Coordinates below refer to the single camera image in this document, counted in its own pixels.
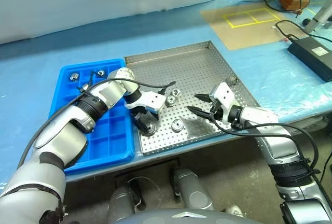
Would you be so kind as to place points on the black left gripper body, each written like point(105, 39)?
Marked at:
point(141, 111)

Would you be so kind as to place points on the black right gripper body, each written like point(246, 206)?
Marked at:
point(216, 111)

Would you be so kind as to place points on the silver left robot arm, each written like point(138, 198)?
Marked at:
point(62, 136)

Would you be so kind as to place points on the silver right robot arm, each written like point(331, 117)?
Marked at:
point(280, 146)

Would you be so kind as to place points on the blue compartment tray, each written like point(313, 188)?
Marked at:
point(116, 141)

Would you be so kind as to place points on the perforated steel tray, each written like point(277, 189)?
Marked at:
point(186, 66)

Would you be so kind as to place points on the cardboard sheet with yellow tape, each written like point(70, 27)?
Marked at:
point(246, 34)

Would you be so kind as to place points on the grey rounded robot leg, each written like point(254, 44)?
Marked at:
point(120, 200)
point(193, 190)

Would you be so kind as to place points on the white robot foot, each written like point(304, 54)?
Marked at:
point(234, 210)

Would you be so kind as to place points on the grey robot torso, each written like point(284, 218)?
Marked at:
point(181, 218)

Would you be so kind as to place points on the blue table cover sheet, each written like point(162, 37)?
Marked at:
point(39, 78)

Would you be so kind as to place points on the black power adapter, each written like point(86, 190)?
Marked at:
point(311, 55)

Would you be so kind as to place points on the white foam backdrop board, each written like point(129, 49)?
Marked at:
point(103, 1)

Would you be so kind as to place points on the small black knob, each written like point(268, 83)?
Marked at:
point(305, 22)

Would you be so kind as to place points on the brown block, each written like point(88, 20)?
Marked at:
point(290, 1)

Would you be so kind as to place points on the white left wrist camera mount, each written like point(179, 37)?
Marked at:
point(153, 99)

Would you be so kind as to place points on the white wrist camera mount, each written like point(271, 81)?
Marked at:
point(153, 99)
point(224, 91)

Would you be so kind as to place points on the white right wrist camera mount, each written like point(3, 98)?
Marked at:
point(224, 91)

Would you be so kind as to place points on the grey metal post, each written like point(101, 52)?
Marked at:
point(320, 14)

